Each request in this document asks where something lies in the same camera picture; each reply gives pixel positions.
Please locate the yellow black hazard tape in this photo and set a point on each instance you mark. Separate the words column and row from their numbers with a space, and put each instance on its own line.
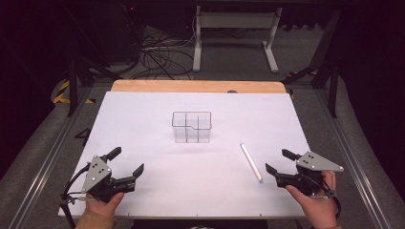
column 62, row 92

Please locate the black tripod stand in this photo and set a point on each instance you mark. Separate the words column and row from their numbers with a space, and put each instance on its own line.
column 66, row 210

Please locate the person's left hand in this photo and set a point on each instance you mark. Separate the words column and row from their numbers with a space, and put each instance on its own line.
column 105, row 206

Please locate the white metal desk frame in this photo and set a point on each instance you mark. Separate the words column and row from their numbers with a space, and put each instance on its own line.
column 235, row 20

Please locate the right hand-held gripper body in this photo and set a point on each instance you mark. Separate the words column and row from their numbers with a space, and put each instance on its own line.
column 313, row 165

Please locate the aluminium floor rail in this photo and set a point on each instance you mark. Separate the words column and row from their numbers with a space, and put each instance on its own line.
column 353, row 159
column 47, row 162

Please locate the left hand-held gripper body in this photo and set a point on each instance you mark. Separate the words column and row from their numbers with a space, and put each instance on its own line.
column 95, row 173

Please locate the person's right hand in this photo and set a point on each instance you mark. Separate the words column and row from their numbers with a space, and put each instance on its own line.
column 316, row 205

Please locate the white table cover sheet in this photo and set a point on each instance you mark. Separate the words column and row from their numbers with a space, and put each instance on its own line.
column 197, row 178

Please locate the white pen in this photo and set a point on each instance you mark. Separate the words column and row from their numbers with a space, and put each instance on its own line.
column 251, row 162

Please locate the clear acrylic organizer box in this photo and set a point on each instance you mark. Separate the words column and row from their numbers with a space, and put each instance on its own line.
column 191, row 127

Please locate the black metal stand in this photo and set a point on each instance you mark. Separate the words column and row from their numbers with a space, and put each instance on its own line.
column 328, row 63
column 76, row 79

